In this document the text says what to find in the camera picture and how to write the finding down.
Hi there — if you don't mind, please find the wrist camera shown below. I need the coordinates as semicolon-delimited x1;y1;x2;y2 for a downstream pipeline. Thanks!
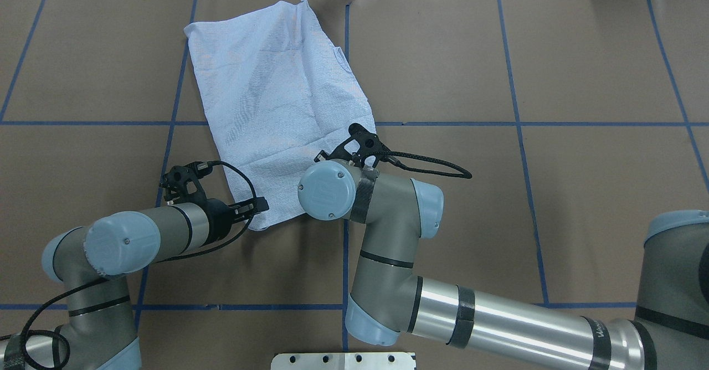
335;123;402;168
158;161;219;208

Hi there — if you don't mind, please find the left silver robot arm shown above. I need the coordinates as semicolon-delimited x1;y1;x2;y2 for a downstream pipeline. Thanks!
2;197;269;369

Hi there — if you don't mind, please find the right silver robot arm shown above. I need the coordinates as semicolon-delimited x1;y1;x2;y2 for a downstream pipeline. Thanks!
298;160;707;369

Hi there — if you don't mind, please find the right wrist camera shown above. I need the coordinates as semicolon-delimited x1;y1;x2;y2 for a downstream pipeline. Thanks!
335;123;402;168

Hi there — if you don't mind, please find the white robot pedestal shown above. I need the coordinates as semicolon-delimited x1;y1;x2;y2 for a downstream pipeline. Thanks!
270;352;418;369

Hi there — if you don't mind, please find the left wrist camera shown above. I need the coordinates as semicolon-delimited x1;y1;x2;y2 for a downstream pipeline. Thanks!
158;161;219;208

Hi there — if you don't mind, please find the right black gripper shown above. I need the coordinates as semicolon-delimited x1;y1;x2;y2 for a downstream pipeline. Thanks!
314;150;350;163

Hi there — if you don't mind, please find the blue striped dress shirt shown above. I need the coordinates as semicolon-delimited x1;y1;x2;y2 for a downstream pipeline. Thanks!
184;0;376;231

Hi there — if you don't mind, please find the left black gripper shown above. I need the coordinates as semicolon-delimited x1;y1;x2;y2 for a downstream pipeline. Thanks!
208;197;269;243

